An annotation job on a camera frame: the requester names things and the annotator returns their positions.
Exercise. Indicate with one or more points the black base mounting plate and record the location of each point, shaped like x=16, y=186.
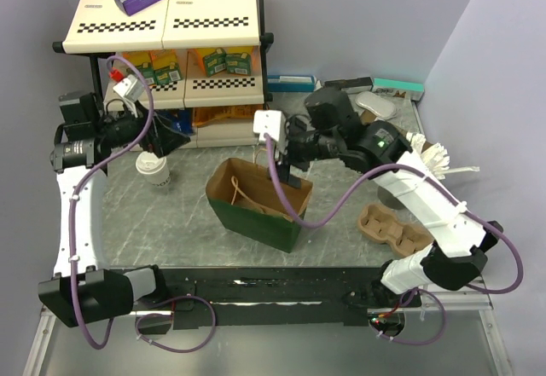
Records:
x=255, y=296

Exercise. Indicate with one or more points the green yellow carton far left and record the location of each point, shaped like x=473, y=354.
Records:
x=141, y=60

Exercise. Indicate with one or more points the white oval pouch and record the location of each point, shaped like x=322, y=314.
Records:
x=377, y=105

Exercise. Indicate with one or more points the black flat box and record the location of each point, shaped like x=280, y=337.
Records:
x=351, y=86

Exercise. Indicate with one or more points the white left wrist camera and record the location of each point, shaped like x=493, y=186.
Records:
x=128, y=88

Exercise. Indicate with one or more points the metal straw holder cup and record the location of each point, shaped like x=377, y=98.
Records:
x=388, y=200

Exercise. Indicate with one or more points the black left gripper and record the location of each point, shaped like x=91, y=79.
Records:
x=160, y=138

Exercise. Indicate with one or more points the teal flat box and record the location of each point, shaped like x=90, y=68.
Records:
x=393, y=88

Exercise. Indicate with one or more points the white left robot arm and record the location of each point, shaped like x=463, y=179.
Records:
x=82, y=287

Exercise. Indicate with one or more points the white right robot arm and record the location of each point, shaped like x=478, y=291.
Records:
x=458, y=253

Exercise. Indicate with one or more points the brown green paper bag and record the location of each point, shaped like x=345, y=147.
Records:
x=241, y=179

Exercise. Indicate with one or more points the brown kraft coffee pouch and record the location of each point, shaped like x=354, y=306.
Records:
x=368, y=117

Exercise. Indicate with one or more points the brown pulp cup carrier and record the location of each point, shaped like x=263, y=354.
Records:
x=382, y=226

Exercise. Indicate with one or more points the white paper coffee cup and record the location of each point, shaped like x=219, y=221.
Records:
x=160, y=180

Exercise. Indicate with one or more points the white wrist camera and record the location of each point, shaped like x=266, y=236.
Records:
x=128, y=88
x=274, y=124

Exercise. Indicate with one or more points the orange snack bag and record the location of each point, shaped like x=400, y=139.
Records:
x=202, y=116

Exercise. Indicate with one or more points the beige three-tier shelf rack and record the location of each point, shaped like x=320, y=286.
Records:
x=100, y=29

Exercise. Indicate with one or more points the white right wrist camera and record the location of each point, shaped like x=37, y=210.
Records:
x=274, y=124

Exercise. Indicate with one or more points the aluminium rail frame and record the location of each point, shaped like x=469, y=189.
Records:
x=452, y=333

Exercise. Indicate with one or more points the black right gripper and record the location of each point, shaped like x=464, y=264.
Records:
x=295, y=124

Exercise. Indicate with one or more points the blue snack bag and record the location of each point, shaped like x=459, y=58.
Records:
x=181, y=120

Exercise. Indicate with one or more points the white plastic cup lid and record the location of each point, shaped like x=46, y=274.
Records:
x=149, y=164

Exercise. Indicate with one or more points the blue flat box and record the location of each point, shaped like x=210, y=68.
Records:
x=291, y=84

